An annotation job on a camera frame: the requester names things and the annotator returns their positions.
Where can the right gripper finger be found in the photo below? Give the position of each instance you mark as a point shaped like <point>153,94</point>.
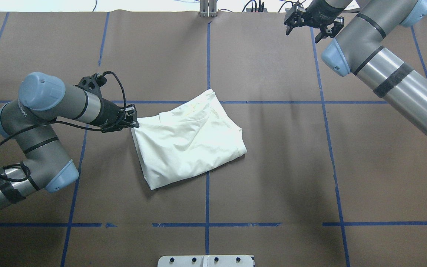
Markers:
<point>337,26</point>
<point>294,18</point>

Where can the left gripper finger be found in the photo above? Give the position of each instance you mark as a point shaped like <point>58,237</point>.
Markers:
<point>130,124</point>
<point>131,112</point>

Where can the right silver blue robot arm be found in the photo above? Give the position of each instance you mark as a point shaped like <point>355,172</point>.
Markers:
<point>357,48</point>

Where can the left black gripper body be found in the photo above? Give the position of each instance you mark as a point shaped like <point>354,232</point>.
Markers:
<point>109,113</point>

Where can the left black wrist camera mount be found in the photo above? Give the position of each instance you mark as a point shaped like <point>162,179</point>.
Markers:
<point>92,84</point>

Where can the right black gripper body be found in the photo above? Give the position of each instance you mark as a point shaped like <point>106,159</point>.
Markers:
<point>323,11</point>

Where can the cream long sleeve shirt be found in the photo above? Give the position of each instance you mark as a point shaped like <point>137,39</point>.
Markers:
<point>187,141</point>

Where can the far orange black adapter box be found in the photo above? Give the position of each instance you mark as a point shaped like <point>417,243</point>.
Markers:
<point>254,6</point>

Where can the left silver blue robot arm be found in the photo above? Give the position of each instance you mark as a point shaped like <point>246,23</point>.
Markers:
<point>28,120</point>

